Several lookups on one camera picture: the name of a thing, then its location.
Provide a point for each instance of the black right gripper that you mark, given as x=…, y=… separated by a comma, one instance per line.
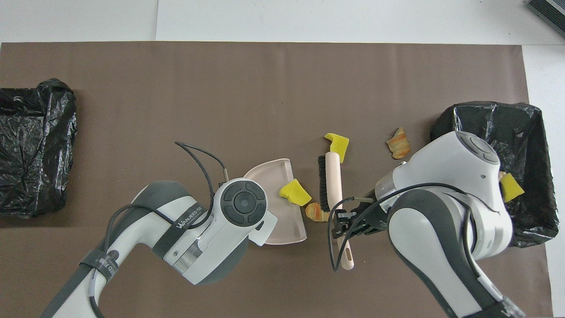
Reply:
x=375, y=218

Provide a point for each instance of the pale biscuit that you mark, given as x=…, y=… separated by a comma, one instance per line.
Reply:
x=315, y=213

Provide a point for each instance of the yellow trapezoid sponge piece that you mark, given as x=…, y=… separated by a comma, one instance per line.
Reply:
x=295, y=192

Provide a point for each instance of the pink plastic dustpan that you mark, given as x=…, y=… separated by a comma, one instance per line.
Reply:
x=282, y=225

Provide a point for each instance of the yellow notched sponge piece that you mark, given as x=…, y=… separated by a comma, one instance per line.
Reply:
x=337, y=143

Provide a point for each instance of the sliced toasted bread piece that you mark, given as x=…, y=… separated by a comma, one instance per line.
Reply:
x=398, y=143

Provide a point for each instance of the small yellow sponge piece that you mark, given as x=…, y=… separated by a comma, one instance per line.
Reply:
x=511, y=187

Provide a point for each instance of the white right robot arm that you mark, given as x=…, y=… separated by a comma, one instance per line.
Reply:
x=441, y=176

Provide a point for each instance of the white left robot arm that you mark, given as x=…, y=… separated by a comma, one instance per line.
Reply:
x=229, y=238

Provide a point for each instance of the black bag lined bin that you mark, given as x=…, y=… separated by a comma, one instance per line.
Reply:
x=529, y=132
x=35, y=145

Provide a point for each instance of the brown table mat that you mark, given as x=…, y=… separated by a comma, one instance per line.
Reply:
x=176, y=66

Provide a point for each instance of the grey ribbed device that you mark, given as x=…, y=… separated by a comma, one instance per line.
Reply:
x=549, y=11

